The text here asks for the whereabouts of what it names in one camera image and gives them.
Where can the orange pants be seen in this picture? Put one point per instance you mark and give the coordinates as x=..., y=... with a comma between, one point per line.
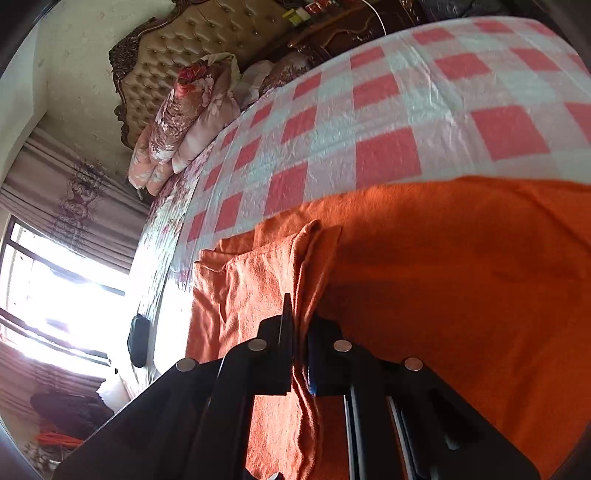
x=461, y=277

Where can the dark wooden nightstand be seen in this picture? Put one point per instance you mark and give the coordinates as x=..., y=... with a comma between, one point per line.
x=351, y=32

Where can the pink floral pillow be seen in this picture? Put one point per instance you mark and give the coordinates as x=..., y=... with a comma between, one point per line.
x=159, y=180
x=143, y=157

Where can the black oval object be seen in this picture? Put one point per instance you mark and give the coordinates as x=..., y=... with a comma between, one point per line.
x=137, y=339

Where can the patterned mauve curtain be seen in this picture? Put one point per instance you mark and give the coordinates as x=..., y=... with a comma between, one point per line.
x=78, y=194

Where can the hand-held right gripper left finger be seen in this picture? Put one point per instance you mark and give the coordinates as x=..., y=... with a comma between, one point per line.
x=272, y=364

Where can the red box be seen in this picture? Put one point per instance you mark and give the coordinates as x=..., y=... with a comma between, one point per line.
x=316, y=5

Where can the dark cloth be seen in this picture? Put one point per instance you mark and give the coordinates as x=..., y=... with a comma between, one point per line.
x=69, y=410

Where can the pink white checkered sheet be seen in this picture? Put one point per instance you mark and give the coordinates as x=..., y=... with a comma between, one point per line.
x=392, y=101

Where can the dark floral pillow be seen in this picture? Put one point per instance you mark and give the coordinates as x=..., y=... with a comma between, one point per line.
x=286, y=69

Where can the white checkered pillow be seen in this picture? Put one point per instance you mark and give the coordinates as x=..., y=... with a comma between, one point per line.
x=251, y=83

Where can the window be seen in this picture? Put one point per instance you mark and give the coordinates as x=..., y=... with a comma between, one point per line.
x=60, y=304

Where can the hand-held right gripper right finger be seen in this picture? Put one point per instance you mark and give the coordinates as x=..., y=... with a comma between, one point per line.
x=330, y=369

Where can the floral bed sheet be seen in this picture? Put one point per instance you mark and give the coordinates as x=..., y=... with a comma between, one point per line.
x=161, y=221

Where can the tufted carved wooden headboard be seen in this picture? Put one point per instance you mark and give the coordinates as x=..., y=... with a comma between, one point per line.
x=184, y=37

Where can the pale pink pillow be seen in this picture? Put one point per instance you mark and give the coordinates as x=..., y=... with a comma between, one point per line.
x=203, y=138

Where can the folded floral quilt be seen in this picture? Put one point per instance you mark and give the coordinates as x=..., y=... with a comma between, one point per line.
x=184, y=106

